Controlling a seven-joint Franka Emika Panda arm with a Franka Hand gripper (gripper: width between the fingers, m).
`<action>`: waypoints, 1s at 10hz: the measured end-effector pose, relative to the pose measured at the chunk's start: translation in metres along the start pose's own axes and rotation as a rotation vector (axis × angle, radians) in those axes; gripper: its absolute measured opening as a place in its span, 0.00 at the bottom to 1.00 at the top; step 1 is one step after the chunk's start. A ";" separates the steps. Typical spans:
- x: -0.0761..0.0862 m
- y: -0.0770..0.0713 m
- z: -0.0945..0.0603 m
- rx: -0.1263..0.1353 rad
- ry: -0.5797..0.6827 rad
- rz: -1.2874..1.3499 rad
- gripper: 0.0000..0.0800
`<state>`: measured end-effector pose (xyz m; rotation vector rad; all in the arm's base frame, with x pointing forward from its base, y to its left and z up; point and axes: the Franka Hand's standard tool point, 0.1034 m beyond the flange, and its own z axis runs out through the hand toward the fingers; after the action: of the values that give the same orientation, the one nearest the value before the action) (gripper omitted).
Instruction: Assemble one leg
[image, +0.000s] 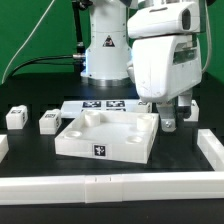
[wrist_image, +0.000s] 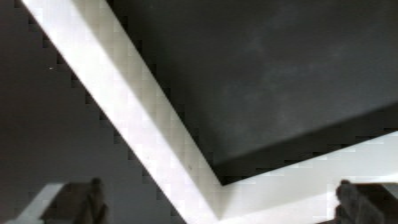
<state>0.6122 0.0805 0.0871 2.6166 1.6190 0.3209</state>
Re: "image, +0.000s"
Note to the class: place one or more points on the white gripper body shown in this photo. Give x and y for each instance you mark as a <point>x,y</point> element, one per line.
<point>165,66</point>

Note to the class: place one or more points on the white left fence piece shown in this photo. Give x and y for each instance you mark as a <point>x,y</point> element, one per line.
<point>3,146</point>

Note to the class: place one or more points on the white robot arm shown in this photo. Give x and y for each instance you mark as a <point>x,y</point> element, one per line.
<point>113,22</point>

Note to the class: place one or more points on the white square tabletop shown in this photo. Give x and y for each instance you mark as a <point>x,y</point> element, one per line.
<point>109,135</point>

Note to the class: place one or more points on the white front fence rail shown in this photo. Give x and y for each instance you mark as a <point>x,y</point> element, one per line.
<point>111,188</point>

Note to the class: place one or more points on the white marker base plate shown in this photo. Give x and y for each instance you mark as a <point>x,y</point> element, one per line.
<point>71,109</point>

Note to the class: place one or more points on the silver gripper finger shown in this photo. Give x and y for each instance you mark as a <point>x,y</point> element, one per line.
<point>166,112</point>
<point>184,104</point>

